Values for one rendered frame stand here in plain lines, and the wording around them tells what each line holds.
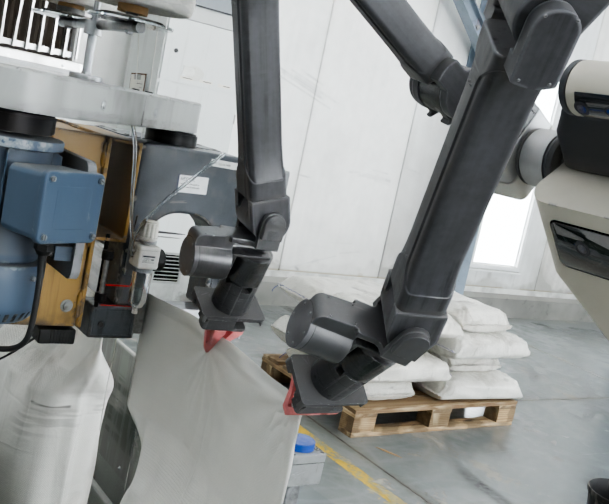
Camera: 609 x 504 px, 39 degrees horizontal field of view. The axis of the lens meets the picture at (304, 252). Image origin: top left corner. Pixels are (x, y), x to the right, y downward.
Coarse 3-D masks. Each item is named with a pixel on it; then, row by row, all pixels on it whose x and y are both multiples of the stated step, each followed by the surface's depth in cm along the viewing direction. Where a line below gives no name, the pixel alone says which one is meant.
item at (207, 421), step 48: (144, 336) 147; (192, 336) 137; (144, 384) 147; (192, 384) 136; (240, 384) 120; (144, 432) 143; (192, 432) 134; (240, 432) 118; (288, 432) 110; (144, 480) 134; (192, 480) 129; (240, 480) 117
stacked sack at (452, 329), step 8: (336, 296) 428; (344, 296) 424; (352, 296) 423; (360, 296) 425; (368, 296) 434; (376, 296) 440; (448, 320) 430; (448, 328) 427; (456, 328) 430; (440, 336) 427; (448, 336) 429; (456, 336) 432
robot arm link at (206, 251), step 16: (240, 224) 124; (272, 224) 117; (192, 240) 118; (208, 240) 117; (224, 240) 118; (240, 240) 119; (256, 240) 118; (272, 240) 118; (192, 256) 117; (208, 256) 117; (224, 256) 119; (192, 272) 117; (208, 272) 118; (224, 272) 119
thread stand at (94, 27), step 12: (36, 12) 140; (48, 12) 134; (60, 12) 135; (72, 12) 137; (84, 12) 139; (96, 12) 114; (108, 12) 113; (120, 12) 114; (132, 12) 118; (60, 24) 141; (72, 24) 136; (84, 24) 132; (96, 24) 128; (108, 24) 124; (120, 24) 120; (132, 24) 117; (144, 24) 116; (156, 24) 115; (96, 36) 129; (84, 60) 129; (72, 72) 128; (84, 72) 129
